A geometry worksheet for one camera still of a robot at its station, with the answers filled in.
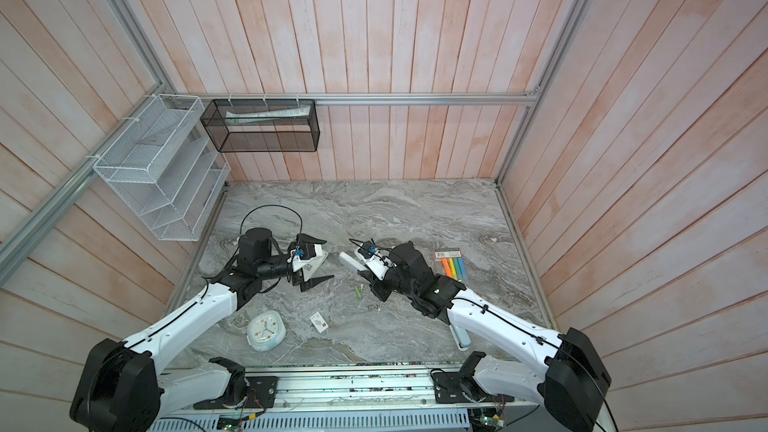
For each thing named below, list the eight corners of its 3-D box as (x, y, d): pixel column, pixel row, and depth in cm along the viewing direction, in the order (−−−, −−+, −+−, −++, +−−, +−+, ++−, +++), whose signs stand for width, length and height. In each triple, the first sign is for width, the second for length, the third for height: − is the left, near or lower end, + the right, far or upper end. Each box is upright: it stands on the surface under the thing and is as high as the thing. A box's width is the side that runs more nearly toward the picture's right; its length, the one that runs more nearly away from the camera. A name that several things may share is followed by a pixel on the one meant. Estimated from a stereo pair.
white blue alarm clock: (244, 351, 82) (241, 348, 79) (254, 314, 88) (251, 310, 86) (282, 351, 82) (279, 348, 79) (289, 314, 88) (287, 310, 86)
